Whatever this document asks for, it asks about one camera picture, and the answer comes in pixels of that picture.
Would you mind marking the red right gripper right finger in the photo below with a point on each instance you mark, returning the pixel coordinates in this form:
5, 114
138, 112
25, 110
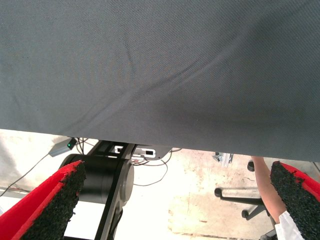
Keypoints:
300, 200

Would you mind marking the person's bare forearm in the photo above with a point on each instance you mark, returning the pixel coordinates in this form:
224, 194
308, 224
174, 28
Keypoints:
267, 190

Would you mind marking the white slotted metal bracket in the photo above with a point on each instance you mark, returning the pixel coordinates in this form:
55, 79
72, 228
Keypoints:
140, 152

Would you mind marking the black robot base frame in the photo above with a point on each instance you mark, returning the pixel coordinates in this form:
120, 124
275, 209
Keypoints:
105, 175

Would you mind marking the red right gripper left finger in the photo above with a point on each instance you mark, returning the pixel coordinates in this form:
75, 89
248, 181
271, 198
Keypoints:
37, 212

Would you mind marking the white shirt sleeve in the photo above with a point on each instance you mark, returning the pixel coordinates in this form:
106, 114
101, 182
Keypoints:
287, 227

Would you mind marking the black office chair base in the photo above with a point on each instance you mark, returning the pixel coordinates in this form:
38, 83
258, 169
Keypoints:
240, 193

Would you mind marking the aluminium profile bracket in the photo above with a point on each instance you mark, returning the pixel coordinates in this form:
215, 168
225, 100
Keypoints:
223, 158

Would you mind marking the grey power adapter box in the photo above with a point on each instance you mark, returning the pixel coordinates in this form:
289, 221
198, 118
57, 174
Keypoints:
58, 150

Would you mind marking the dark grey table cloth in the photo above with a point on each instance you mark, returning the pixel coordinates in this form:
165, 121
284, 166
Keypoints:
150, 62

